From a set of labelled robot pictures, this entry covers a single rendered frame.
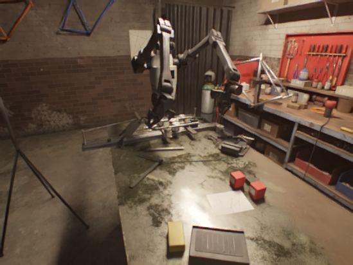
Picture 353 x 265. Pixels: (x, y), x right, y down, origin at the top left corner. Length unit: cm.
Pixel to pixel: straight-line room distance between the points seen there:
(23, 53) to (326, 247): 399
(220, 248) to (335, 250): 34
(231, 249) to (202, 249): 8
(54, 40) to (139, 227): 345
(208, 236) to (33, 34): 370
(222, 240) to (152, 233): 21
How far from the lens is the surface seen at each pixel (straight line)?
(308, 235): 76
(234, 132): 298
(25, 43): 388
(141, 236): 65
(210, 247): 60
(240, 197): 79
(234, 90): 114
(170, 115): 110
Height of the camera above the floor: 140
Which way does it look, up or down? 24 degrees down
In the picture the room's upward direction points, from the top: straight up
